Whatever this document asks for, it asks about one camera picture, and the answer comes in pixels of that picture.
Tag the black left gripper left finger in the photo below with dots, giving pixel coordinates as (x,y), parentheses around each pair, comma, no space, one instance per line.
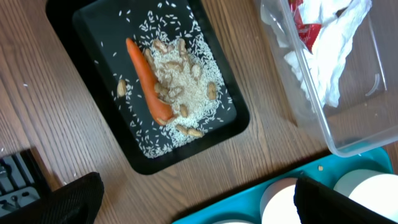
(77,202)

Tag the teal plastic tray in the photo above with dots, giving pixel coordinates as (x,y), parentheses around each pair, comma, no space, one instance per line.
(245,205)

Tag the large white plate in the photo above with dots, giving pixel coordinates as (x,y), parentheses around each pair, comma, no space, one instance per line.
(233,222)

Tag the orange carrot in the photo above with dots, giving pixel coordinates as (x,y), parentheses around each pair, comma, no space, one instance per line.
(160,112)

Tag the red snack wrapper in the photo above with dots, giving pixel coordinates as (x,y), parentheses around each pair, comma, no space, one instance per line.
(306,15)

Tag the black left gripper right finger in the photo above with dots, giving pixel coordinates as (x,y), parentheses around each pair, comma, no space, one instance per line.
(318,204)

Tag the clear plastic bin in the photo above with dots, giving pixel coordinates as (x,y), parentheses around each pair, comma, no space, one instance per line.
(366,115)

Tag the pale green bowl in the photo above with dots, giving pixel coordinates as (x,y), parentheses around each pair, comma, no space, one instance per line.
(374,190)

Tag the white napkin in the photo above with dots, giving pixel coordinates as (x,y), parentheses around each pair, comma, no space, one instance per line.
(340,20)

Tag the pink bowl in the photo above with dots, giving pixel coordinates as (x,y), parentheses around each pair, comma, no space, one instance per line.
(277,203)

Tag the rice and peanuts pile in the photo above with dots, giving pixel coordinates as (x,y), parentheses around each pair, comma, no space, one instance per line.
(189,79)

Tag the black food-waste tray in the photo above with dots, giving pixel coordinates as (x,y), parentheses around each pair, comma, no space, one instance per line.
(94,35)

